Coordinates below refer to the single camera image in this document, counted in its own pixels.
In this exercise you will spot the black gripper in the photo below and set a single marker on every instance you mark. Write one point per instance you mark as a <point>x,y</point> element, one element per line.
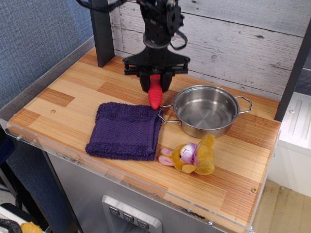
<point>156,61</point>

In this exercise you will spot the red handled metal spoon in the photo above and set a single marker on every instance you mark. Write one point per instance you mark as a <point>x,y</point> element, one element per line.
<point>155,92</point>

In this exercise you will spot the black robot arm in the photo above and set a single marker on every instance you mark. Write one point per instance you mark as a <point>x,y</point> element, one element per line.
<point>162,20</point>

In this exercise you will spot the purple folded cloth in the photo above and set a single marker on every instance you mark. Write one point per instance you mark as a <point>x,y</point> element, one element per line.
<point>125,132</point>

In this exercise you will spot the stainless steel pot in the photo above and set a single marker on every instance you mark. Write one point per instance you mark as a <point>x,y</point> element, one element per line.
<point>205,109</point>

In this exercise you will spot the yellow plush bunny toy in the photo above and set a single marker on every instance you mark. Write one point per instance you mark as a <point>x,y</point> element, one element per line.
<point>191,157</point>

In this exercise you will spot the silver dispenser panel with buttons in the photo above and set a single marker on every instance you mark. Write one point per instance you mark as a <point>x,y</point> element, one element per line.
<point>124,218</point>

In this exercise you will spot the clear acrylic edge guard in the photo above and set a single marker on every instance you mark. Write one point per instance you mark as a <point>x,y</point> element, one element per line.
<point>57,115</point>

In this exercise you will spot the white appliance at right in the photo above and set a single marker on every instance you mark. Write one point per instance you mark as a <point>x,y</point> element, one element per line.
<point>290,165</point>

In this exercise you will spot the yellow black object bottom left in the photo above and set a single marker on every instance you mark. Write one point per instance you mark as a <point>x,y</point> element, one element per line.
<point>9,226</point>

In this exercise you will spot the dark grey left post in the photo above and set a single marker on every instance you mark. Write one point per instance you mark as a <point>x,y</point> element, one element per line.
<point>103,39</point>

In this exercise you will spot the dark grey post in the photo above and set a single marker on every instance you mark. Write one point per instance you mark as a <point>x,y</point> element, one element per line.
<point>295,74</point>
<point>103,39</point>

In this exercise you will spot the dark grey right post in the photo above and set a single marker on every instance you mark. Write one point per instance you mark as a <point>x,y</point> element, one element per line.
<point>295,74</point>

